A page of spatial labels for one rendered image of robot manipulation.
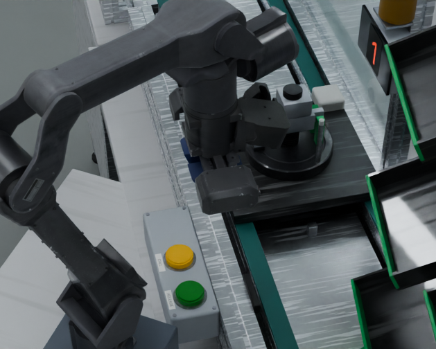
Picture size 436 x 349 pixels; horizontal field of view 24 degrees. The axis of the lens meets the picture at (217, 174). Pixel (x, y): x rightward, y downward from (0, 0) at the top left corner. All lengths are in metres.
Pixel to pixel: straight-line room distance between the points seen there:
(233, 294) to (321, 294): 0.14
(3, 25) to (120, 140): 1.84
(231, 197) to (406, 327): 0.23
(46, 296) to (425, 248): 0.76
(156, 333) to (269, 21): 0.42
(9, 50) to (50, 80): 2.55
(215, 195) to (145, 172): 0.68
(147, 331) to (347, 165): 0.49
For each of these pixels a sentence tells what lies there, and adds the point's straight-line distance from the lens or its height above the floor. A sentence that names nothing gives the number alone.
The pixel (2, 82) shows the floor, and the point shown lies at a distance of 3.35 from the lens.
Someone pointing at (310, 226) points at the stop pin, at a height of 0.94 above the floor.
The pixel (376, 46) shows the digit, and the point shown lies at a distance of 1.42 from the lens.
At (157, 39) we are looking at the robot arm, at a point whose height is 1.49.
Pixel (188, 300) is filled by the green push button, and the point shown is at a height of 0.97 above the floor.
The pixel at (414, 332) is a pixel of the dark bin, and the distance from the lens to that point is 1.09.
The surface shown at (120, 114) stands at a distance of 1.85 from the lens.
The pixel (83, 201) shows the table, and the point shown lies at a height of 0.86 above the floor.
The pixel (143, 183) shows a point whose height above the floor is 0.86.
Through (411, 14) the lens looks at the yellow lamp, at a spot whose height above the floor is 1.27.
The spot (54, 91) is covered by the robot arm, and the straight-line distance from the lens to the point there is 0.92.
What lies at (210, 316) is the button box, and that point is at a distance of 1.41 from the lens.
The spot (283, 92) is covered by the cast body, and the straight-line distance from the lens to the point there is 1.53.
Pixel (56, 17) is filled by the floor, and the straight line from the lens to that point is 3.60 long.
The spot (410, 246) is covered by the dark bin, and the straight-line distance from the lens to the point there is 0.96.
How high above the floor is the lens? 2.07
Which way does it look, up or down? 44 degrees down
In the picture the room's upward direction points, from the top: straight up
